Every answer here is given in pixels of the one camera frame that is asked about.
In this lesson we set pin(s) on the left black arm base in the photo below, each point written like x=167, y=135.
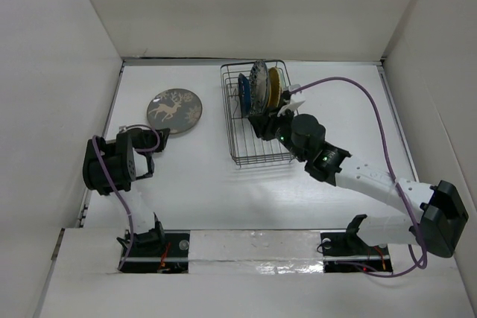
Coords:
x=169, y=258

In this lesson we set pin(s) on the light green rectangular plate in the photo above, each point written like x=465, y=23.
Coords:
x=284, y=81

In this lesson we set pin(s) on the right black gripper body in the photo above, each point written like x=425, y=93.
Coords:
x=279, y=126

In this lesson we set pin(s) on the yellow checked plate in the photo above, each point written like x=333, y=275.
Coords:
x=275, y=87

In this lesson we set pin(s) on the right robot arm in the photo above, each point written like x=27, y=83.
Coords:
x=431, y=215

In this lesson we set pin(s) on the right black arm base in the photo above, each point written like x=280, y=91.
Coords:
x=344, y=251

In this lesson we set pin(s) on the grey deer plate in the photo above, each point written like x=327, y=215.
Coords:
x=177, y=109

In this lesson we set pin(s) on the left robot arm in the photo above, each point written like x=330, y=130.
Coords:
x=111, y=167

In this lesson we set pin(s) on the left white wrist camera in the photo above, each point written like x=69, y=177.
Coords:
x=124, y=128

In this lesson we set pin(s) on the dark blue plate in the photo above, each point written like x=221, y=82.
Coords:
x=244, y=95

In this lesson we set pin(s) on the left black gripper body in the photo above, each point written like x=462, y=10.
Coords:
x=150, y=138

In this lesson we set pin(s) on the blue floral white plate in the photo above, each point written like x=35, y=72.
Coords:
x=259, y=87

